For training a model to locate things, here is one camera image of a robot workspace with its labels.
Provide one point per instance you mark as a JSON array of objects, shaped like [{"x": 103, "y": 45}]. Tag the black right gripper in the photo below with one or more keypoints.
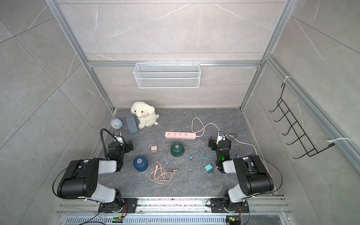
[{"x": 213, "y": 143}]

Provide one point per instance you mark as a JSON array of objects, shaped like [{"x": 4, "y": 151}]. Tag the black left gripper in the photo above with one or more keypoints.
[{"x": 127, "y": 148}]

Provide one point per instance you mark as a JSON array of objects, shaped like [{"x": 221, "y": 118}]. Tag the pink USB charger adapter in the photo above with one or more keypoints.
[{"x": 154, "y": 149}]

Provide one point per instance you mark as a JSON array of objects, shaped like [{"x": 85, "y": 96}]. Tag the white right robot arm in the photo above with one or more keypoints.
[{"x": 253, "y": 178}]

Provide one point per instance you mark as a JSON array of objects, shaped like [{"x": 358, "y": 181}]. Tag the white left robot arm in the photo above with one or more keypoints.
[{"x": 80, "y": 178}]

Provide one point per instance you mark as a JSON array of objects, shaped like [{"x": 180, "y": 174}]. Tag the grey-blue glasses case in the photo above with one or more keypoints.
[{"x": 132, "y": 125}]

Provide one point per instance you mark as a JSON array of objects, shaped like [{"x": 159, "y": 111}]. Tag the teal USB charger adapter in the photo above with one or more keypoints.
[{"x": 209, "y": 168}]

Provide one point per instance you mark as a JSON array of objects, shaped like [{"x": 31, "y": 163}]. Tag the white plush dog toy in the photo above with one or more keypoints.
[{"x": 145, "y": 114}]

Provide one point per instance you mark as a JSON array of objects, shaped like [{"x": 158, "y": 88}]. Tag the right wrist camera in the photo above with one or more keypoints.
[{"x": 221, "y": 135}]

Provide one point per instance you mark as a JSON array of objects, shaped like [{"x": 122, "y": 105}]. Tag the white wire mesh basket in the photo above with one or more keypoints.
[{"x": 167, "y": 75}]

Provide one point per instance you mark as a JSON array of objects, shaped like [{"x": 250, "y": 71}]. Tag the metal base rail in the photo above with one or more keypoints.
[{"x": 177, "y": 210}]

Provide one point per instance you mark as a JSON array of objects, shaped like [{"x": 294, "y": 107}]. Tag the black wall hook rack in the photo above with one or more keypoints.
[{"x": 294, "y": 127}]

